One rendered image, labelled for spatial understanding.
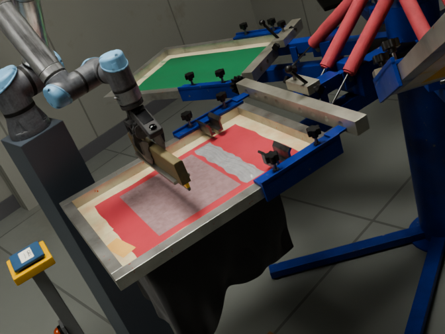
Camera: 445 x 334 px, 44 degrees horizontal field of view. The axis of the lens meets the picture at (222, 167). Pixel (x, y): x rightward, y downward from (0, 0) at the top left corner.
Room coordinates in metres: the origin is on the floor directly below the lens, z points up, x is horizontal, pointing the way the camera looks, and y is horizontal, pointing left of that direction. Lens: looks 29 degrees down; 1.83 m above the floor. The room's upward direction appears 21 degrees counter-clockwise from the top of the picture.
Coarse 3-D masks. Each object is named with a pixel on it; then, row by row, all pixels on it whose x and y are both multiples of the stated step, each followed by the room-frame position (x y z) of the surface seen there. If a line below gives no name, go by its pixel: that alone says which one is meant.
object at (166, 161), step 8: (128, 136) 1.71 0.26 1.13; (152, 144) 1.54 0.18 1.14; (152, 152) 1.51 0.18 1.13; (160, 152) 1.47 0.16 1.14; (168, 152) 1.45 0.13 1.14; (160, 160) 1.47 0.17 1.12; (168, 160) 1.40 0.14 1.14; (176, 160) 1.38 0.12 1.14; (168, 168) 1.42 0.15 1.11; (176, 168) 1.36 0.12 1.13; (184, 168) 1.37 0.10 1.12; (176, 176) 1.38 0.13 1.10; (184, 176) 1.37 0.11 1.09; (184, 184) 1.36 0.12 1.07
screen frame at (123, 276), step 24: (264, 120) 1.76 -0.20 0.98; (288, 120) 1.67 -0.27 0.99; (168, 144) 1.83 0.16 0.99; (120, 168) 1.79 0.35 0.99; (144, 168) 1.78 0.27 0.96; (96, 192) 1.71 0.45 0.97; (240, 192) 1.34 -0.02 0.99; (72, 216) 1.57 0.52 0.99; (216, 216) 1.27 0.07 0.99; (96, 240) 1.38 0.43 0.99; (168, 240) 1.25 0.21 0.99; (192, 240) 1.24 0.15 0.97; (120, 264) 1.22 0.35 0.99; (144, 264) 1.19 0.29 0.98; (120, 288) 1.16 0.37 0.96
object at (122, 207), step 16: (240, 128) 1.82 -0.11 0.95; (224, 144) 1.74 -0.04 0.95; (240, 144) 1.69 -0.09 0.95; (192, 160) 1.71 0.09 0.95; (160, 176) 1.68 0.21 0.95; (192, 176) 1.60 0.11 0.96; (128, 192) 1.66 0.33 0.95; (144, 192) 1.61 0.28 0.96; (160, 192) 1.58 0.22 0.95; (96, 208) 1.63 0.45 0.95; (112, 208) 1.59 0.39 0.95; (128, 208) 1.55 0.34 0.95; (144, 208) 1.51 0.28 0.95; (112, 224) 1.49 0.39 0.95
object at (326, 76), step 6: (330, 72) 1.81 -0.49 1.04; (336, 72) 1.79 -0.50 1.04; (318, 78) 1.80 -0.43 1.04; (324, 78) 1.78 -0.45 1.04; (330, 78) 1.76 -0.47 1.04; (336, 78) 1.77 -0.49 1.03; (324, 84) 1.75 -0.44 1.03; (330, 84) 1.76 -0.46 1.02; (336, 84) 1.77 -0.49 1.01; (330, 90) 1.76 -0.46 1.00; (312, 96) 1.73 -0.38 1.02; (318, 96) 1.74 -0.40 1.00
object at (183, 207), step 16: (256, 144) 1.65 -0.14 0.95; (256, 160) 1.55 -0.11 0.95; (208, 176) 1.56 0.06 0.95; (224, 176) 1.52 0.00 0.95; (176, 192) 1.54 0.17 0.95; (192, 192) 1.50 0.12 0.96; (208, 192) 1.47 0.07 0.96; (224, 192) 1.43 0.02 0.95; (160, 208) 1.48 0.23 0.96; (176, 208) 1.45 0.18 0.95; (192, 208) 1.41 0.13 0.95; (208, 208) 1.38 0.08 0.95; (128, 224) 1.46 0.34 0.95; (144, 224) 1.42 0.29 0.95; (160, 224) 1.39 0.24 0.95; (176, 224) 1.36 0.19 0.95; (128, 240) 1.37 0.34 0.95; (144, 240) 1.34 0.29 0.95; (160, 240) 1.31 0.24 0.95
